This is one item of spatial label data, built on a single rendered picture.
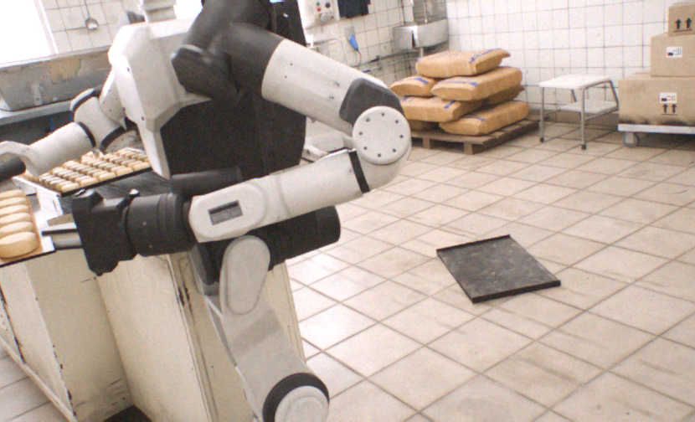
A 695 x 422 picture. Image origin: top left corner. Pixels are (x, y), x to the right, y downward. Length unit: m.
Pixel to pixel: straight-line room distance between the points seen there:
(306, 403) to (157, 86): 0.67
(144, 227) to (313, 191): 0.24
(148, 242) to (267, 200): 0.18
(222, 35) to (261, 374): 0.69
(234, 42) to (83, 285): 1.65
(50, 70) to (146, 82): 1.32
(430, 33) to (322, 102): 5.63
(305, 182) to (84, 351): 1.74
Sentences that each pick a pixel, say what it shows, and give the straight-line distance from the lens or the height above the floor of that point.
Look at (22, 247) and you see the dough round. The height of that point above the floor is 1.14.
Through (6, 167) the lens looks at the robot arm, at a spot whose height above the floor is 1.17.
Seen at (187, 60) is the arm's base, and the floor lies 1.35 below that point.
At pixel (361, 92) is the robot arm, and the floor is 1.28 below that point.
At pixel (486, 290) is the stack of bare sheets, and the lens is 3.14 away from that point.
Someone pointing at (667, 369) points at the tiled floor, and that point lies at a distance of 2.65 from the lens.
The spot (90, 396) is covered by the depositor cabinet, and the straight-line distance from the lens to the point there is 2.65.
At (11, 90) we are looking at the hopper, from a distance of 2.42.
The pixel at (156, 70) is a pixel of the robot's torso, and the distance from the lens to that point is 1.11.
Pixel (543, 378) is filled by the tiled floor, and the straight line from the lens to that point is 2.57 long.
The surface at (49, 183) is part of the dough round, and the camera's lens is 2.60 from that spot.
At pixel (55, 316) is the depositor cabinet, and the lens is 2.51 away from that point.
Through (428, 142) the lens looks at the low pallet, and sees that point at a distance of 5.64.
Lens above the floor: 1.43
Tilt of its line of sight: 19 degrees down
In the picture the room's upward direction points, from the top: 10 degrees counter-clockwise
